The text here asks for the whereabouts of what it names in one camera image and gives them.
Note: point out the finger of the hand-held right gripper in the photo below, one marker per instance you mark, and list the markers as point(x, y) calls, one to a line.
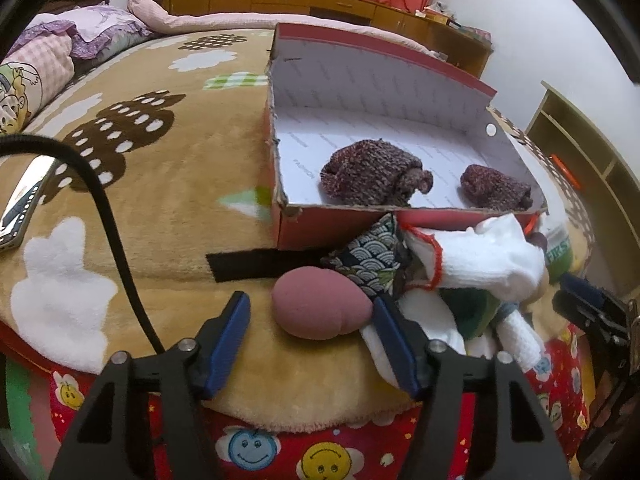
point(582, 289)
point(580, 312)

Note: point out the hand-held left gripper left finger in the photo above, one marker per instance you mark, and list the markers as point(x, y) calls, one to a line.
point(230, 340)

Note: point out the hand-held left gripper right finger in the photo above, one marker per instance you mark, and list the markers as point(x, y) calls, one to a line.
point(395, 345)

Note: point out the plain white sock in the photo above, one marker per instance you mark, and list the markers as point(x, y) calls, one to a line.
point(430, 325)

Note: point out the white sock dark band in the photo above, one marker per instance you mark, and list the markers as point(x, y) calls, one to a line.
point(520, 340)

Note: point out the white sock green cuff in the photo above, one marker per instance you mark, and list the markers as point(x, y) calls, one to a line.
point(470, 315)

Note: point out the pink sock ball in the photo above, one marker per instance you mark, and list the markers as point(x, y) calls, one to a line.
point(320, 305)

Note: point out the red and white cardboard box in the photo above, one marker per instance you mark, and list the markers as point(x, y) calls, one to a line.
point(390, 95)

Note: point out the navy wave-pattern sock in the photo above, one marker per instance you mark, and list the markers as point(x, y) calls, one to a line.
point(370, 260)

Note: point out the white sock red stitching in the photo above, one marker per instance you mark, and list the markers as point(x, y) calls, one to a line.
point(480, 257)

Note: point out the orange plastic object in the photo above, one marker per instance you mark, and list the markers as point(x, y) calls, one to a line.
point(567, 170)

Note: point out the red smiley print sheet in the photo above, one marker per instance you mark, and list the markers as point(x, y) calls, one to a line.
point(280, 455)

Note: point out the small maroon knitted sock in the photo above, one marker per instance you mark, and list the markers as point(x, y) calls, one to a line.
point(492, 187)

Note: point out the beige cloud print blanket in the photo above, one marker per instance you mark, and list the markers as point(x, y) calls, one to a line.
point(165, 200)

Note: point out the wooden open shelf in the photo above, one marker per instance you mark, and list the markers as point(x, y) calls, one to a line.
point(585, 130)

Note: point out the large maroon knitted sock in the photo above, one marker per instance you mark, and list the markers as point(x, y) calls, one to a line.
point(372, 172)

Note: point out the clutter on cabinet top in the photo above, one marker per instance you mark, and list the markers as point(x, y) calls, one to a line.
point(450, 15)

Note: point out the pink quilt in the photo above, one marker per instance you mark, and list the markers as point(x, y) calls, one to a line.
point(210, 19)

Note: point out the pink checked cartoon pillow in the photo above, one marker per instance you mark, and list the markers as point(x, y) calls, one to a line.
point(35, 75)

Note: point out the purple ruffled pillow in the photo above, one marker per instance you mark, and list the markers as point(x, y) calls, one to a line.
point(100, 27)

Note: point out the wooden cabinet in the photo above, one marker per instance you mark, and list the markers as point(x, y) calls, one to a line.
point(350, 7)

